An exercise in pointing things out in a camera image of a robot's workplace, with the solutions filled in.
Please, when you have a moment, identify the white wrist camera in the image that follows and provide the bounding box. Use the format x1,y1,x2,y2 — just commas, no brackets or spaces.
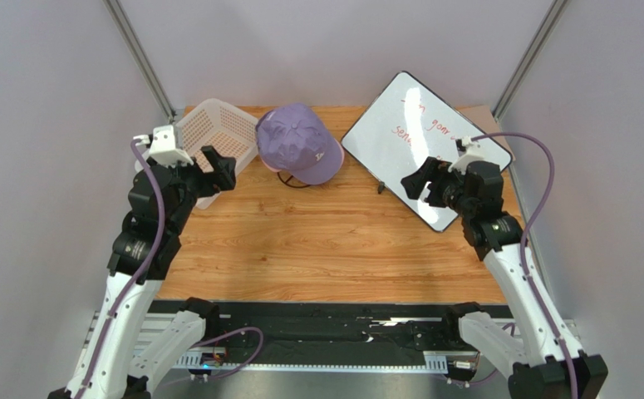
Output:
132,125,194,168
448,136,486,175

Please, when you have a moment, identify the black wire hat stand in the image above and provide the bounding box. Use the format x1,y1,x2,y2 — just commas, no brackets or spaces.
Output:
276,171,310,189

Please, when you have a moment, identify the white plastic basket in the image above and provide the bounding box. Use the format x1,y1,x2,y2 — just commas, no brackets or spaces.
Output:
134,97,260,211

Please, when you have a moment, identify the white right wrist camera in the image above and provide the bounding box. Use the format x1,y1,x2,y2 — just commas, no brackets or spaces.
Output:
448,136,486,175

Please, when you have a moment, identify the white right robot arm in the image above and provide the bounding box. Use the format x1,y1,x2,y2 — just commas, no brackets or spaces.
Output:
401,157,608,398

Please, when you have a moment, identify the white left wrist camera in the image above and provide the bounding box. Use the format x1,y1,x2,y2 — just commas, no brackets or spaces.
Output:
132,125,194,168

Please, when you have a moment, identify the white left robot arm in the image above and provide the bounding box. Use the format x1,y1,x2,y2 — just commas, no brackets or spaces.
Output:
48,145,236,398

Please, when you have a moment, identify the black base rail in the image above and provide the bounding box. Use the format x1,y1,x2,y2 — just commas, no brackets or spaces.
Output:
133,298,497,369

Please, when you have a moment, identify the white dry-erase board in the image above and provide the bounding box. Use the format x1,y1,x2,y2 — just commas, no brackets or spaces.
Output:
341,71,485,232

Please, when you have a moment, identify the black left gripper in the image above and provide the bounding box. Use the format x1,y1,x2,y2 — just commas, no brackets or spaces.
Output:
161,144,236,234

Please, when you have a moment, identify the lavender cap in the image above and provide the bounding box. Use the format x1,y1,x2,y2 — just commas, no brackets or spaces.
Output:
255,102,345,185

